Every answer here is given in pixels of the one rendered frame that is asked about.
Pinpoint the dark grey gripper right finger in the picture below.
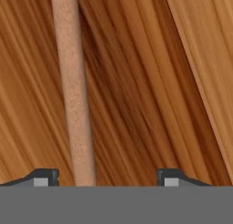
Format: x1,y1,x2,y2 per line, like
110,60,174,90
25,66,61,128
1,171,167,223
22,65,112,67
156,168,213,188

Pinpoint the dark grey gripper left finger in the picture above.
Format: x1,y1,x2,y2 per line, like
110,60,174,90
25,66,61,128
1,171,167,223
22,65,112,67
0,168,60,188

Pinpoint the wooden drawer front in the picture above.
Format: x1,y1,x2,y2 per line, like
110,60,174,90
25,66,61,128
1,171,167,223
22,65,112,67
0,0,233,188

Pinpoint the light wooden cabinet panel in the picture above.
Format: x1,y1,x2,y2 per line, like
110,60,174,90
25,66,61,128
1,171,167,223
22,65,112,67
163,0,233,184

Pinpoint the pale brown drawer handle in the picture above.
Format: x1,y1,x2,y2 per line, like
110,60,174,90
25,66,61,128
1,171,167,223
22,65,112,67
50,0,98,188

